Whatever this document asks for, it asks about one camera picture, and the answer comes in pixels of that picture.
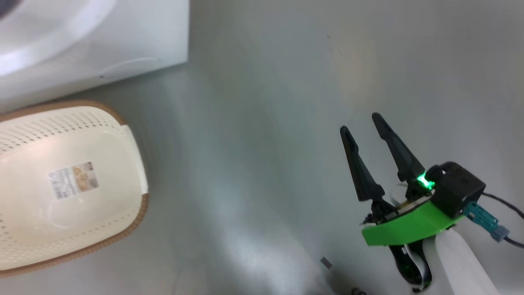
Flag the basket product label sticker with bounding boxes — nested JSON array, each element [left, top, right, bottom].
[[48, 161, 100, 200]]

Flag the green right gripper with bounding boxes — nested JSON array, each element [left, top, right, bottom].
[[340, 113, 466, 247]]

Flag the white front-load washing machine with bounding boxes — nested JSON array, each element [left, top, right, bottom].
[[0, 0, 190, 113]]

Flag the cream perforated laundry basket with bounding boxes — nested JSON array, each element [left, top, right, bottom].
[[0, 100, 149, 278]]

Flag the teal plug right camera cable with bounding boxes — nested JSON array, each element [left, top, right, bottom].
[[465, 192, 524, 249]]

